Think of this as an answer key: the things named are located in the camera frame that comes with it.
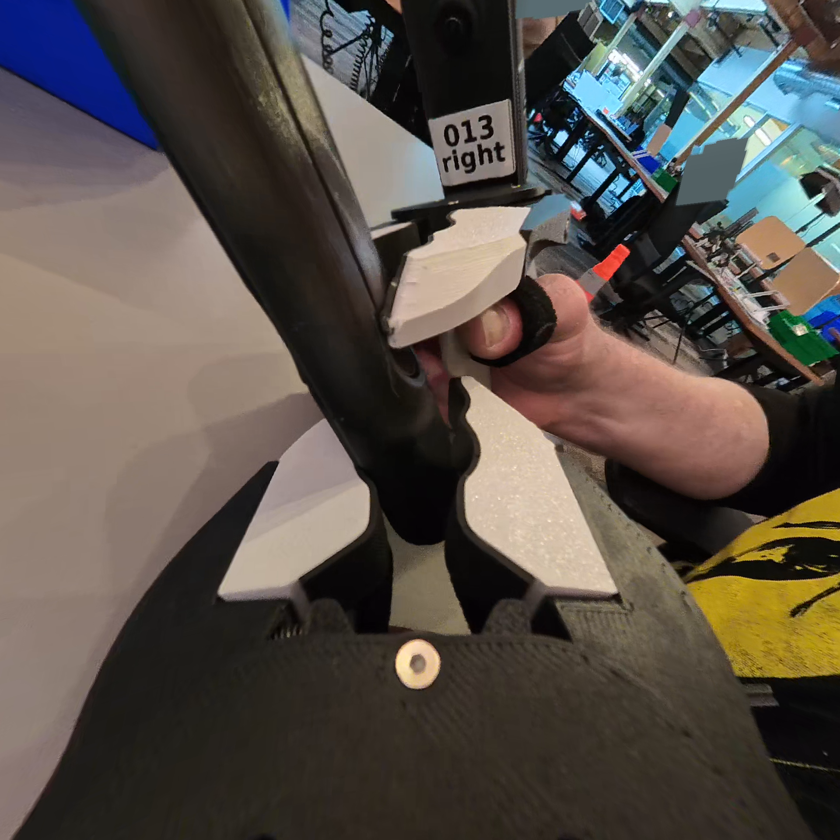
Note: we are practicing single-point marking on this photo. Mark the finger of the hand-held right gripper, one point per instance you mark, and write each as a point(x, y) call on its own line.
point(394, 233)
point(459, 275)

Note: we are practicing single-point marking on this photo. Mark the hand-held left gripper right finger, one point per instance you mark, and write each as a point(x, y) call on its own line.
point(525, 512)

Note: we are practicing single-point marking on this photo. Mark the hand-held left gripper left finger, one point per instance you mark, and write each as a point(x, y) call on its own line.
point(308, 525)

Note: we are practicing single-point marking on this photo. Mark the black remote control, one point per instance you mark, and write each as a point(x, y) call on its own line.
point(262, 197)

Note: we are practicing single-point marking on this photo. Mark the blue plastic bin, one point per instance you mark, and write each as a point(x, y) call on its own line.
point(52, 52)

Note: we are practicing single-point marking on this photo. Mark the grey desk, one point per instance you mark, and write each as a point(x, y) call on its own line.
point(98, 328)

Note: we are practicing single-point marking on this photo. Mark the person's right hand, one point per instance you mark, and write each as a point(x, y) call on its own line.
point(577, 367)

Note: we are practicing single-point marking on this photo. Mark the orange traffic cone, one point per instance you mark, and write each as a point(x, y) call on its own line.
point(610, 259)

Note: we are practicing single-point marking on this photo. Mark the yellow black patterned pants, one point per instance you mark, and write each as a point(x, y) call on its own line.
point(774, 610)

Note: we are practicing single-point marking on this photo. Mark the row of work tables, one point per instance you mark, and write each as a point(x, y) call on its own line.
point(741, 308)

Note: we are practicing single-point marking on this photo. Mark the brown cardboard panel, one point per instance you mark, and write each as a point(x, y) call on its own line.
point(807, 282)
point(771, 243)

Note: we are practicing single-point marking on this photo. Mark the green plastic crate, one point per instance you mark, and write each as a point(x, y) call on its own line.
point(800, 338)

